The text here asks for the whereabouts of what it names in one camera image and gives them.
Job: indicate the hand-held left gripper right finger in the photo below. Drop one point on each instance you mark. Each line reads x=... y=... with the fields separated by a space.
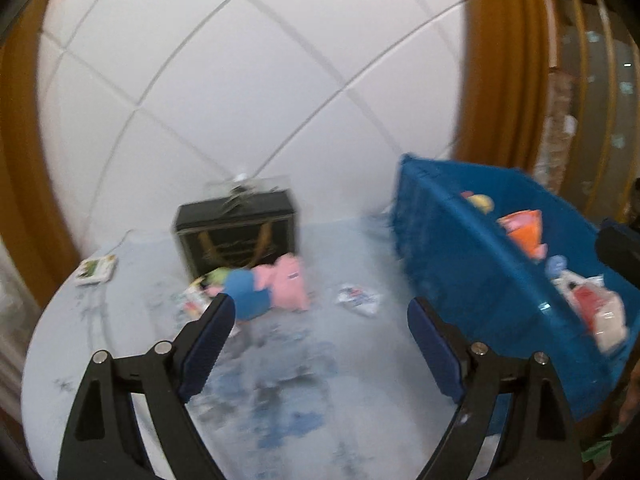
x=435 y=355

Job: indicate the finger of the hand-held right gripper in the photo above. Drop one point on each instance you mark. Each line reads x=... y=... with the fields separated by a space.
x=617 y=247

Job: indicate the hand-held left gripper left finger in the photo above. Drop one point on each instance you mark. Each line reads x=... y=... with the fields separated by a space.
x=207 y=350

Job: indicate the orange plush toy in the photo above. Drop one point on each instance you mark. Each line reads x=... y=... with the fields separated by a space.
x=522 y=232

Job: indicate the blue plastic crate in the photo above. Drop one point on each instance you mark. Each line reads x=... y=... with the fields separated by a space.
x=475 y=260

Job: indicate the light blue round case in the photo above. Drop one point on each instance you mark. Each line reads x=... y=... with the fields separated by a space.
x=556 y=266

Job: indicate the pale green round toy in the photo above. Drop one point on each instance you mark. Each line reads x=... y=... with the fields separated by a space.
x=217 y=276

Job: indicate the pink pig plush toy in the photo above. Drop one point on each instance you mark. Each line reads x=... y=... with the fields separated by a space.
x=265 y=287

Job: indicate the white and blue medicine box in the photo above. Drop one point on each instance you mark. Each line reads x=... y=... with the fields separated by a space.
x=357 y=300

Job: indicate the black gift box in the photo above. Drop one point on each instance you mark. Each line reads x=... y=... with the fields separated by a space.
x=235 y=240

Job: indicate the rolled patterned carpet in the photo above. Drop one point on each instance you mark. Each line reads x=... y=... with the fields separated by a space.
x=555 y=130

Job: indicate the green and white packet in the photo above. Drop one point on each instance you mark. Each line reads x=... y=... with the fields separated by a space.
x=97 y=269

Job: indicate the yellow plush toy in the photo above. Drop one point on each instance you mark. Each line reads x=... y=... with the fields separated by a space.
x=481 y=202

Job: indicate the frosted glass sliding door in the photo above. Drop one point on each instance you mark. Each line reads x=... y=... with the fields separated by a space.
x=600 y=85

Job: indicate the white wall socket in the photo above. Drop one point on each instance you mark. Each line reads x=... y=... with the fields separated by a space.
x=250 y=184

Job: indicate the wooden door frame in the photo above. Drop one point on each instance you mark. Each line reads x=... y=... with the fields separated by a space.
x=505 y=60
x=30 y=160

